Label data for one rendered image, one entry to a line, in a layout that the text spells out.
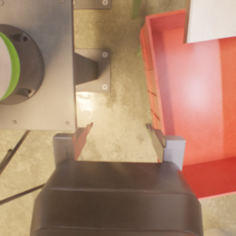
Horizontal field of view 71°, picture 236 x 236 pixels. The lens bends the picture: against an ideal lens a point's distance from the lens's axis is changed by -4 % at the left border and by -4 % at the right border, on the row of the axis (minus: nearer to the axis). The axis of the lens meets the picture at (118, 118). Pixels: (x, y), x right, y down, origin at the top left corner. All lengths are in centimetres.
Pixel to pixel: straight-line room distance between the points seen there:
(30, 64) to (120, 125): 105
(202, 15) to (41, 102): 39
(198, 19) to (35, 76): 36
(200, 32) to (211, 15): 4
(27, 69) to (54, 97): 7
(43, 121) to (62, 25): 19
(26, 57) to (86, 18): 102
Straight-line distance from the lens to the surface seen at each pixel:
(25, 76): 33
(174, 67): 74
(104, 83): 125
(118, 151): 139
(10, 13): 41
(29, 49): 35
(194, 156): 87
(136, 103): 128
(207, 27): 48
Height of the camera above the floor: 125
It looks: 75 degrees down
